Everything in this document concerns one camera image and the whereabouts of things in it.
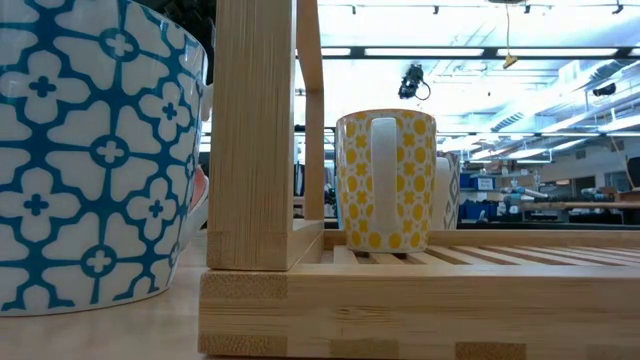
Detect bamboo wooden mug rack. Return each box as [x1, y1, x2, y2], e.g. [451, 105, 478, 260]
[198, 0, 640, 360]

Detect black ceiling-hung camera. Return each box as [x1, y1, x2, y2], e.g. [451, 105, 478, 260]
[397, 63, 432, 101]

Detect white mug blue floral pattern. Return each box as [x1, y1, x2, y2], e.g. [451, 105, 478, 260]
[0, 0, 214, 318]

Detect white mug yellow dot pattern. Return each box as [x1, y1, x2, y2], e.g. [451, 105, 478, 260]
[335, 108, 438, 254]

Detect long wooden background table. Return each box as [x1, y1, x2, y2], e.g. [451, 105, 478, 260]
[519, 201, 640, 212]

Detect white mug grey diamond pattern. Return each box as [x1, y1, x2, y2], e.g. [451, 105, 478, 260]
[432, 152, 462, 231]

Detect coral red mug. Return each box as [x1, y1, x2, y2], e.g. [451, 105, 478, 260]
[188, 165, 210, 216]

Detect blue storage bin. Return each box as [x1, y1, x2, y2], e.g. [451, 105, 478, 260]
[458, 172, 497, 192]
[458, 199, 501, 222]

